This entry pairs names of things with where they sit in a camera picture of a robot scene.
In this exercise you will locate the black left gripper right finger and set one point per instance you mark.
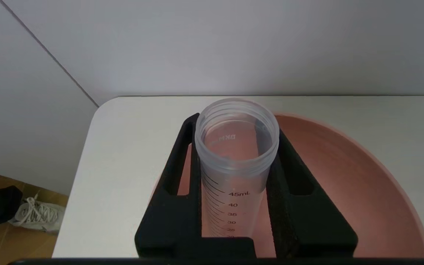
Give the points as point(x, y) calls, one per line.
point(311, 224)

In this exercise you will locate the pink bowl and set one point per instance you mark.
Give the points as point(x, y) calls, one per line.
point(344, 184)

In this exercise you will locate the test tube with red pigment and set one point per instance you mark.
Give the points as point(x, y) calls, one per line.
point(234, 162)

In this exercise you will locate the white sneaker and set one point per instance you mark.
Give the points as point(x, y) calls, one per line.
point(37, 215)

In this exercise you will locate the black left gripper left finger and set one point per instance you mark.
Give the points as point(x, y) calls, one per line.
point(168, 221)

